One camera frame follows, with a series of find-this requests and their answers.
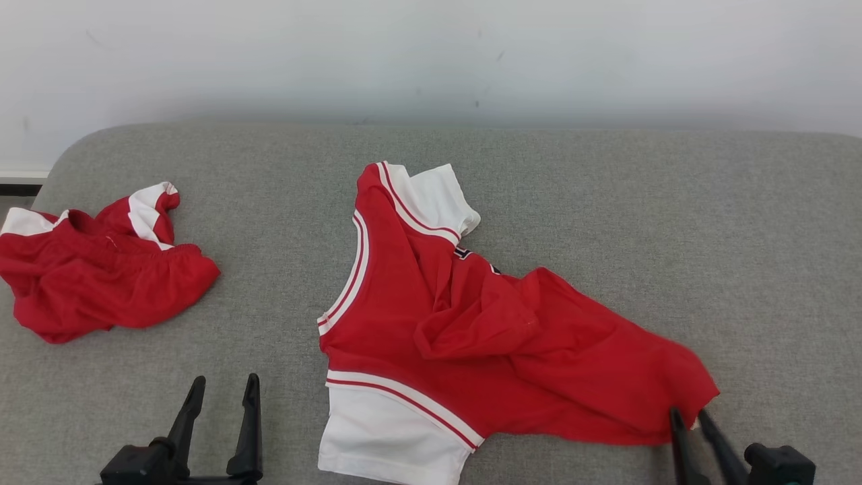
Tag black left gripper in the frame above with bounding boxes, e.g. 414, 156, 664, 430
165, 373, 264, 485

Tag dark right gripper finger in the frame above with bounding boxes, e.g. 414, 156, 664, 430
697, 408, 750, 485
669, 407, 711, 485

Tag red shorts with white band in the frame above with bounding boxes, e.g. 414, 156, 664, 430
0, 181, 222, 345

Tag red Bulls basketball jersey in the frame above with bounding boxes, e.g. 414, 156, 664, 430
317, 160, 721, 485

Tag grey fabric sofa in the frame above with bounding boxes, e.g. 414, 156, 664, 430
0, 121, 862, 485

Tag black and white baseboard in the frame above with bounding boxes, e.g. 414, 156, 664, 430
0, 171, 52, 198

